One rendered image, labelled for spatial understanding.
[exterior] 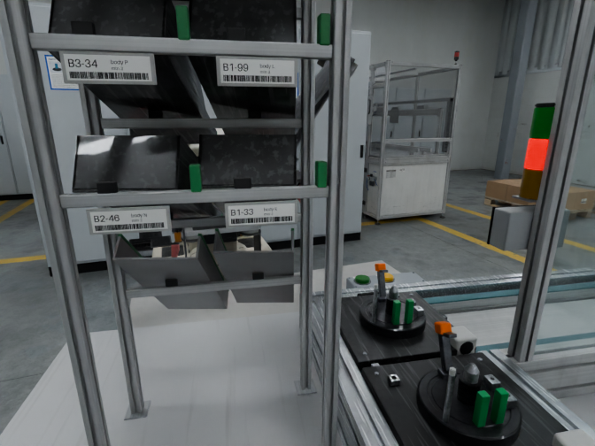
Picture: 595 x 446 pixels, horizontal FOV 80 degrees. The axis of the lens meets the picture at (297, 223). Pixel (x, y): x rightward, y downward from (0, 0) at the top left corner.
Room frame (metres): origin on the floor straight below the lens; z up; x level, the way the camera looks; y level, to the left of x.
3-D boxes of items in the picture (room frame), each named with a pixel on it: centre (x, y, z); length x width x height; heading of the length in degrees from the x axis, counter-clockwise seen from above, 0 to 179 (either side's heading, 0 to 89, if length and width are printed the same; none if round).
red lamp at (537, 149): (0.61, -0.41, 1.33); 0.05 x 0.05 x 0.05
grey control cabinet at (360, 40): (4.13, -0.30, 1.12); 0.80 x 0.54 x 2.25; 109
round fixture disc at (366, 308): (0.69, -0.21, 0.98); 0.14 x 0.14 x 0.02
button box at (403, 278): (0.92, -0.25, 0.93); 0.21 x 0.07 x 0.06; 101
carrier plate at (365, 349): (0.69, -0.21, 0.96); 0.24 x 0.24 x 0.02; 11
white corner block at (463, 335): (0.61, -0.32, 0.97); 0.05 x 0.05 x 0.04; 11
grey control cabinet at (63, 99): (3.35, 1.96, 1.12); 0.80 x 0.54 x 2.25; 109
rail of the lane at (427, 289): (0.89, -0.45, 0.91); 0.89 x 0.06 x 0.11; 101
